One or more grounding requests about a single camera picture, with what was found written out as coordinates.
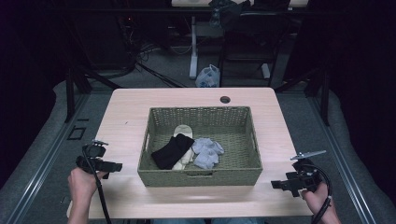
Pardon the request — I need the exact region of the bundle of floor cables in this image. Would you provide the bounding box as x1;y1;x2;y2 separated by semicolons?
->
122;15;188;89

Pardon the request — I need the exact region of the white plastic bag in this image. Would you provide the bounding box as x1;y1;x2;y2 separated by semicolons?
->
194;63;221;89

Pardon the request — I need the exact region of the person's right hand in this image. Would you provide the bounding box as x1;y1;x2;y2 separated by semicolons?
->
300;181;332;217

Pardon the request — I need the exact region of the light blue sock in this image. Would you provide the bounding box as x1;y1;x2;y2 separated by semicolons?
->
191;137;225;156
192;148;220;170

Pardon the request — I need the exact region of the green woven basket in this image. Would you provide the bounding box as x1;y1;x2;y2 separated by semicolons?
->
137;105;263;188

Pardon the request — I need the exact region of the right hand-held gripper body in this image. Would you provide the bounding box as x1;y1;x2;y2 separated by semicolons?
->
285;150;327;193

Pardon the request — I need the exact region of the dark bag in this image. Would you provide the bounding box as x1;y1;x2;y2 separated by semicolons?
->
208;0;252;30

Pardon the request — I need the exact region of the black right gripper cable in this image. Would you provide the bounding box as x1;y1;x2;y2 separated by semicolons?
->
303;163;333;224

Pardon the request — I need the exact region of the black sock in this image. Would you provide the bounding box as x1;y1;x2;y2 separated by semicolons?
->
150;133;195;171

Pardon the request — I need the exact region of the black chair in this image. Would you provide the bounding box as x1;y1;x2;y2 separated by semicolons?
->
219;11;291;88

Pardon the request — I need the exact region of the person's left hand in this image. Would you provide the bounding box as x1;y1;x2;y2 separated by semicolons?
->
67;166;108;203

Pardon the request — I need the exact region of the aluminium floor rail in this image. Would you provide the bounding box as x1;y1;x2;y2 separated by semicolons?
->
6;92;92;224
307;92;379;224

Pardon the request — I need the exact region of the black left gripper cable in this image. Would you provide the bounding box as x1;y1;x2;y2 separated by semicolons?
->
81;145;112;224

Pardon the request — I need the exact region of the black metal stand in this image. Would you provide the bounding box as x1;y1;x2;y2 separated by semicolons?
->
64;65;122;123
274;66;332;127

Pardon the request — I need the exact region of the cream sock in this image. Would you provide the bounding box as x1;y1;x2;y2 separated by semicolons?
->
171;124;195;171

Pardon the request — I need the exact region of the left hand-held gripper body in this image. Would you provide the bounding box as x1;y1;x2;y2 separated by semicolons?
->
76;139;110;175

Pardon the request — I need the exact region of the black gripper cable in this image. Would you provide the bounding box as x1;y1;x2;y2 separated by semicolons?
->
303;163;333;224
81;145;112;224

